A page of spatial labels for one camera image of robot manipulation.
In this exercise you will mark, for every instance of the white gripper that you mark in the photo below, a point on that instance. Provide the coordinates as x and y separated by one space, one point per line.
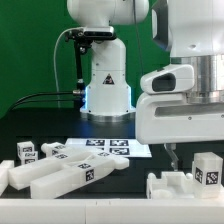
166 118

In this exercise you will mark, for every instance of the white chair seat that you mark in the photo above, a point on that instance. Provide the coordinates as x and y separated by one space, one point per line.
171 185

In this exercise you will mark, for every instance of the white cube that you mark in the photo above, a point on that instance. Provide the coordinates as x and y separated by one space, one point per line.
207 174
27 146
28 157

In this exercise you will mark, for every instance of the white chair side frame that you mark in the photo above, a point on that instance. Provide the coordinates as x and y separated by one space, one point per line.
67 171

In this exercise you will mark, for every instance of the white cube front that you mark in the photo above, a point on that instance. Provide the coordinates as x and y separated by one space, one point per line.
28 157

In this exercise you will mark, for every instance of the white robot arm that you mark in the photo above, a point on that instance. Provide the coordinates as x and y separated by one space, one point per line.
191 30

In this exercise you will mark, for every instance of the white marker sheet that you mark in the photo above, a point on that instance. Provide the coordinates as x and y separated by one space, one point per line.
124 147

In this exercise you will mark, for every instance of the white right barrier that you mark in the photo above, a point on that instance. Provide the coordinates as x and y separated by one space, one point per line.
219 191

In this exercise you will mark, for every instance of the white barrier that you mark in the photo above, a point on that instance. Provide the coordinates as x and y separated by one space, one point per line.
5 166
219 191
111 211

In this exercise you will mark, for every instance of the white front barrier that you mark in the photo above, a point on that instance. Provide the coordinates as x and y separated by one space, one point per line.
111 211

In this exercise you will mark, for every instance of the white left barrier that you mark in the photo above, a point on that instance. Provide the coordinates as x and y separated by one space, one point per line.
5 166

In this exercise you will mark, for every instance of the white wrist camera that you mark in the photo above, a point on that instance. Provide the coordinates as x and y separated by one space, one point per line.
173 78

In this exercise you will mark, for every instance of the black camera stand pole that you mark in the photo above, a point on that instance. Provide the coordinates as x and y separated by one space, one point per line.
78 52

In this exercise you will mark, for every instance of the black camera on stand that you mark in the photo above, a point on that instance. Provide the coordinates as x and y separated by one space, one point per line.
91 33

